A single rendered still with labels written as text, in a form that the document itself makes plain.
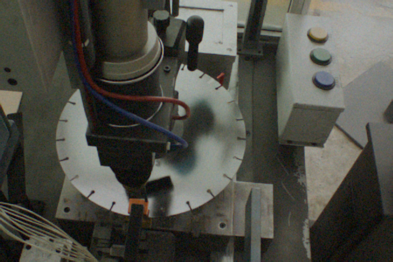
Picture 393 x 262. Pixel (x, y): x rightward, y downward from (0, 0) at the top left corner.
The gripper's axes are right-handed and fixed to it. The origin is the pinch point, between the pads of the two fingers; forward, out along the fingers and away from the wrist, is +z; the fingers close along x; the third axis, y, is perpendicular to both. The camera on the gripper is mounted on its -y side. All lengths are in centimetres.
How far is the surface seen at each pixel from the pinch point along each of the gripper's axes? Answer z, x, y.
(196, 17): -17.8, -23.4, 13.9
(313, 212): 78, 80, 42
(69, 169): 8.0, -9.7, -10.5
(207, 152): 8.7, -3.1, 11.7
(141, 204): 10.8, -15.8, 2.7
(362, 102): 52, 130, 70
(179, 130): 5.4, -1.1, 7.0
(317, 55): 0.6, 26.9, 34.0
